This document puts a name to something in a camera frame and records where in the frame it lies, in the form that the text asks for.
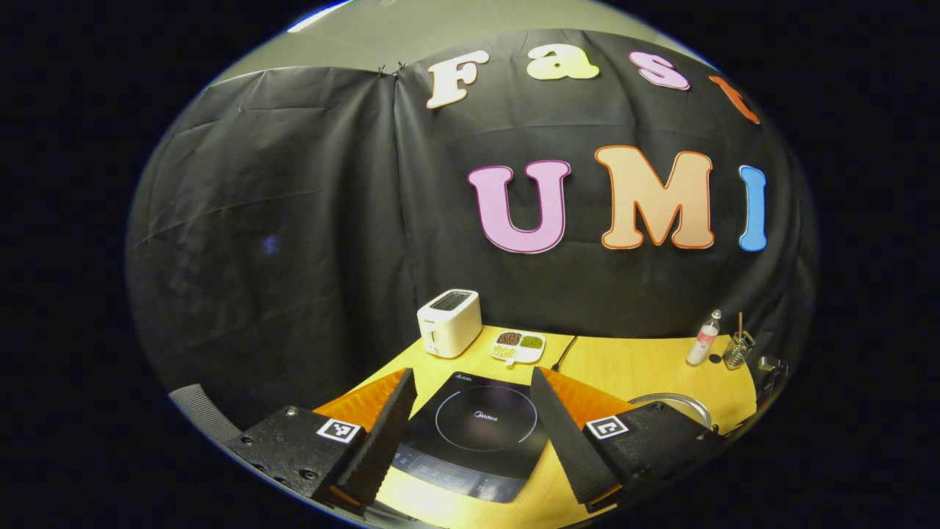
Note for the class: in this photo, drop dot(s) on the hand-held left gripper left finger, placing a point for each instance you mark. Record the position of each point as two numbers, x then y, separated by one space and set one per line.
382 441

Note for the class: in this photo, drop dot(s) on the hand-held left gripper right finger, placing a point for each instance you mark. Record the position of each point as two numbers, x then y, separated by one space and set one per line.
562 441

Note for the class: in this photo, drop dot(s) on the black induction cooktop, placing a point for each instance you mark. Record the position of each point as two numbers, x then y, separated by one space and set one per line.
477 448

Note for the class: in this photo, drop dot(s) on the wooden stick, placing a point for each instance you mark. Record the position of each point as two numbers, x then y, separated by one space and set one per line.
739 327

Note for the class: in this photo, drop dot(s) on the clear plastic bottle pink label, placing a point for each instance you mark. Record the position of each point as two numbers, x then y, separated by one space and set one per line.
703 345

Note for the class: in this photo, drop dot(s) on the white sectioned dish with beans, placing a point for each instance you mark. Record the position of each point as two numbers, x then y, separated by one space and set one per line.
518 347

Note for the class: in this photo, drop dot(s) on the white toaster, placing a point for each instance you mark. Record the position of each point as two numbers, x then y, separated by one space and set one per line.
449 327

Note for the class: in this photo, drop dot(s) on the grey ribbed strip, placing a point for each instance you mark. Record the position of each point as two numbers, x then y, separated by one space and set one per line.
202 411

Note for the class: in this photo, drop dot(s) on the black backdrop cloth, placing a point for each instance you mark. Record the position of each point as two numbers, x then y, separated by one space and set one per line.
294 220

